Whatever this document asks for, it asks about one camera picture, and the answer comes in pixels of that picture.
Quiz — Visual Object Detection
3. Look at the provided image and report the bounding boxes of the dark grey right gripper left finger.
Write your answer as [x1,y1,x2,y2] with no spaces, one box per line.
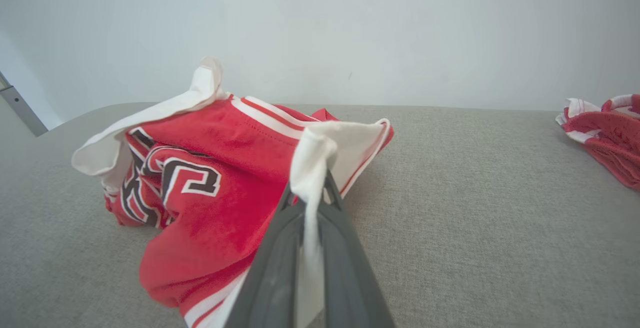
[225,183,306,328]

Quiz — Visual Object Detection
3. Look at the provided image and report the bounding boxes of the red white lettered jersey shirt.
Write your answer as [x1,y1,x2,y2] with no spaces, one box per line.
[71,57,395,328]

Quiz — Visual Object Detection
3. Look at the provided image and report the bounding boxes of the red shorts with white trim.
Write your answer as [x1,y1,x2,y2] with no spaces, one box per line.
[555,94,640,191]

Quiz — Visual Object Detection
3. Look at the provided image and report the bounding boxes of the grey fabric sofa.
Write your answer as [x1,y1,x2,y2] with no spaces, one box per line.
[0,102,640,328]

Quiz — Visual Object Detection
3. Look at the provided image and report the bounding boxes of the grey metal post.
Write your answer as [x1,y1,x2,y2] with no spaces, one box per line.
[0,72,50,137]

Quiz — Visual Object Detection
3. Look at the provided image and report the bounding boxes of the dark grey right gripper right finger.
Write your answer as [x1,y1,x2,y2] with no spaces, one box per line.
[317,170,396,328]

